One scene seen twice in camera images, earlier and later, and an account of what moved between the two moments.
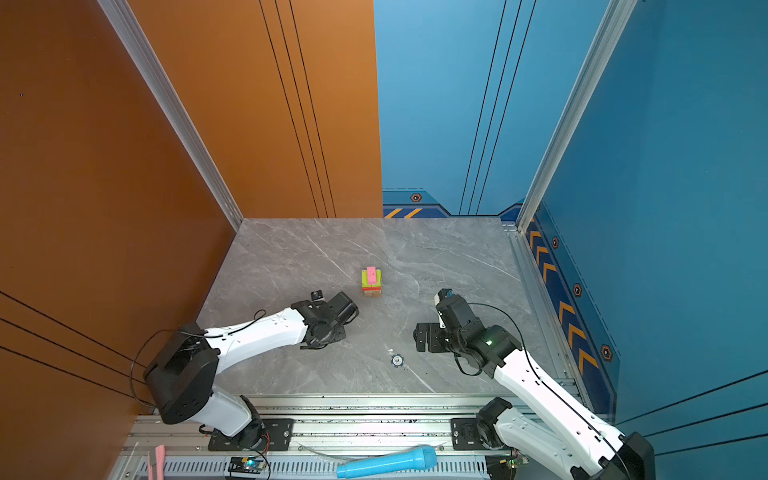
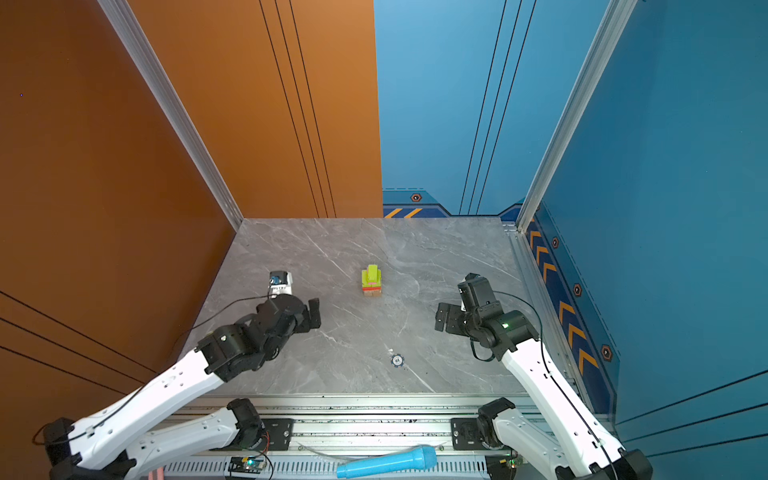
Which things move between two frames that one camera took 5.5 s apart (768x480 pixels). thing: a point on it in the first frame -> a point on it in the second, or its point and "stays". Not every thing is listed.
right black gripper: (432, 331) -> (453, 313)
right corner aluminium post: (610, 31) stays
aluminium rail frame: (329, 431) stays
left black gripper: (342, 334) -> (307, 323)
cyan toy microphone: (423, 457) stays
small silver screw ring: (397, 360) stays
